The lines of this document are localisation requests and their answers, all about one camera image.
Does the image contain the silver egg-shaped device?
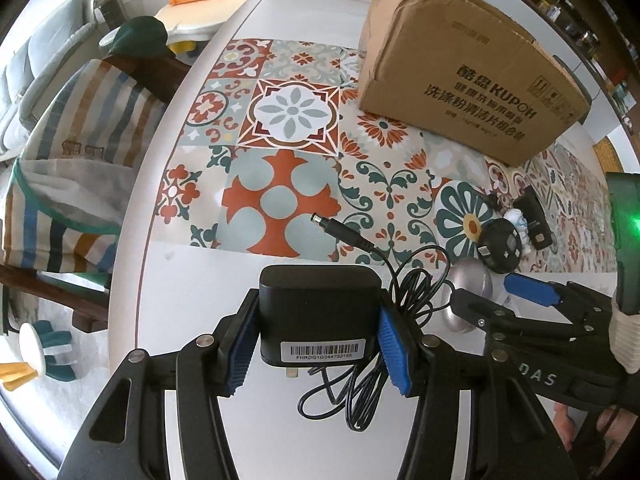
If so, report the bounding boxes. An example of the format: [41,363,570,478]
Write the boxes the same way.
[442,258,492,334]

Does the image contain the black power adapter with cable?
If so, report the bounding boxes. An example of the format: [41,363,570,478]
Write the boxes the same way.
[258,214,452,432]

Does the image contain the person's right hand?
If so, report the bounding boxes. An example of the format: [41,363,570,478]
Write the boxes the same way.
[553,403,628,451]

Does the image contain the black round multi-plug charger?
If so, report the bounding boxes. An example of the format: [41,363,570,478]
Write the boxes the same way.
[477,218,523,274]

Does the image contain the black rectangular device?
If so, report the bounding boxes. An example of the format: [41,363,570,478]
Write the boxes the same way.
[513,185,554,250]

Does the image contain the woven tissue box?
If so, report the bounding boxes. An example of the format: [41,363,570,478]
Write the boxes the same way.
[593,136,624,174]

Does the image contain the striped fabric bag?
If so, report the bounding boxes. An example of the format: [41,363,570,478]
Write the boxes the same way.
[2,60,166,273]

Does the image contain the brown cardboard box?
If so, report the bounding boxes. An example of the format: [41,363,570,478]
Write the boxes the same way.
[358,0,590,166]

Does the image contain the colourful patterned table mat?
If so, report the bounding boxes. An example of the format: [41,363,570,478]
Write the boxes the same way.
[151,38,615,272]

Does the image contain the grey sofa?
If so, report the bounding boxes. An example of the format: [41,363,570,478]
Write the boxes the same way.
[1,0,101,162]

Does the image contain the cream flower-shaped kids table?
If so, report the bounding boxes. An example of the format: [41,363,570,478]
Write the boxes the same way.
[155,0,247,54]

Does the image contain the white astronaut figurine keychain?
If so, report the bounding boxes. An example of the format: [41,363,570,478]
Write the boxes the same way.
[503,208,532,256]

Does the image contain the black upright vacuum handle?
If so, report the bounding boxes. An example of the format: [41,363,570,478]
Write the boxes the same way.
[94,0,127,30]

